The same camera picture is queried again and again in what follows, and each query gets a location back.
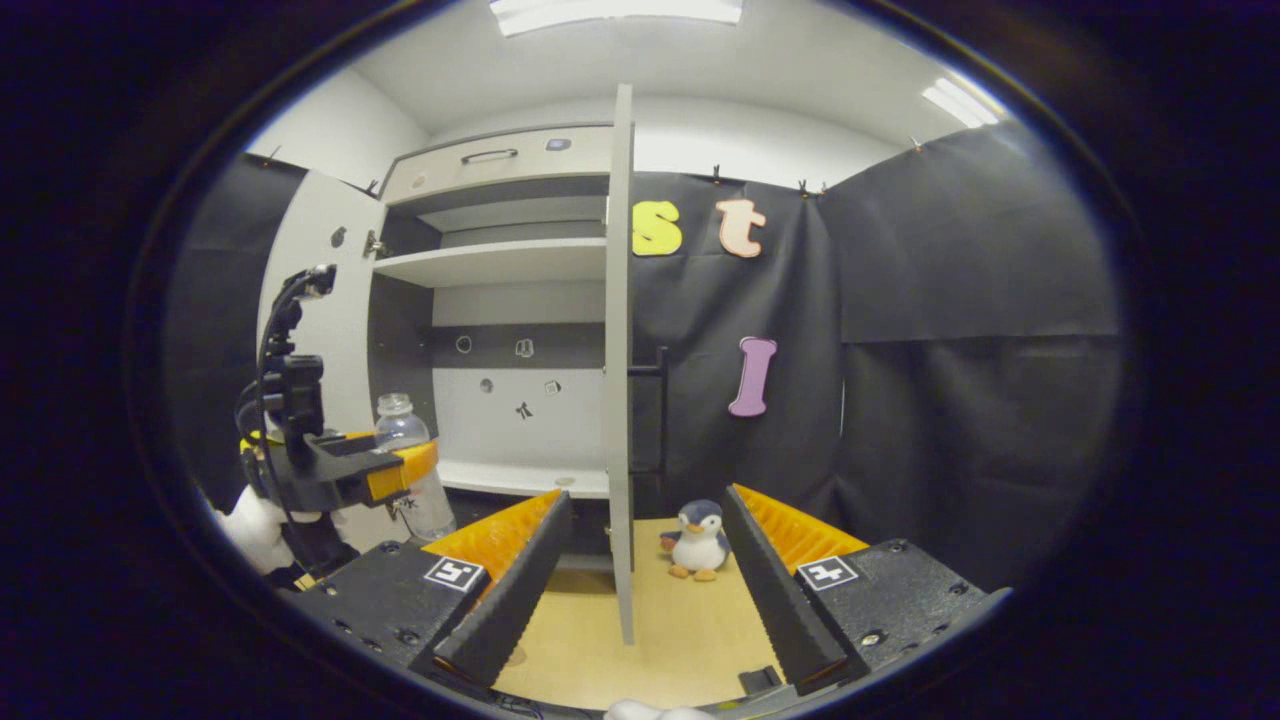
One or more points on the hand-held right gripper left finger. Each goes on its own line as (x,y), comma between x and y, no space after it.
(510,600)

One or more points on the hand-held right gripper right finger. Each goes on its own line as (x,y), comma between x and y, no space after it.
(780,600)

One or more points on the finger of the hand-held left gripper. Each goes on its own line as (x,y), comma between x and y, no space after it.
(405,470)

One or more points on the clear plastic bottle red label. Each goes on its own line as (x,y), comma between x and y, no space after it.
(400,425)

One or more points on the round brown coaster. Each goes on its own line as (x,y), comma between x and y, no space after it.
(516,657)

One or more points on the white cabinet door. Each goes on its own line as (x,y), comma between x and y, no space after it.
(620,300)
(335,300)

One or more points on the white and grey cabinet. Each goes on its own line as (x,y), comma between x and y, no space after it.
(500,262)

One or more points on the white cabinet drawer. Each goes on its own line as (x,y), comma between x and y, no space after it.
(580,165)

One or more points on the small black block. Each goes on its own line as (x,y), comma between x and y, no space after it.
(758,680)

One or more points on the penguin plush toy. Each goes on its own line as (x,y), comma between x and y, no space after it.
(700,545)

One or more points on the black backdrop cloth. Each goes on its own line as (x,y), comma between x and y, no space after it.
(950,250)
(220,300)

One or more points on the wide ceiling light panel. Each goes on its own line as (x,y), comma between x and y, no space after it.
(615,12)

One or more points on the narrow ceiling light panel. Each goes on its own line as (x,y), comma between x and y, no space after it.
(958,100)

